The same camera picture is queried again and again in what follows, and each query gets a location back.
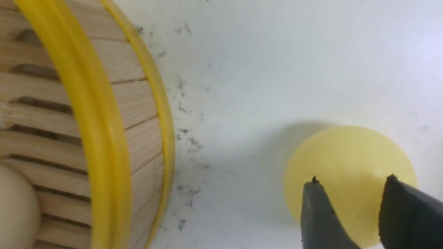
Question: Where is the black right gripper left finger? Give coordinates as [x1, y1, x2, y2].
[300, 176, 359, 249]

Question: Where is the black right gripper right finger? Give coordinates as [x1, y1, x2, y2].
[379, 175, 443, 249]

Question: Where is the yellow bun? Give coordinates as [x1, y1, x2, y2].
[283, 126, 418, 248]

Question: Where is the beige bun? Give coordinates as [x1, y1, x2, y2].
[0, 165, 41, 249]

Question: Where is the bamboo steamer tray yellow rim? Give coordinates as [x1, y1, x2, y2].
[0, 0, 175, 249]

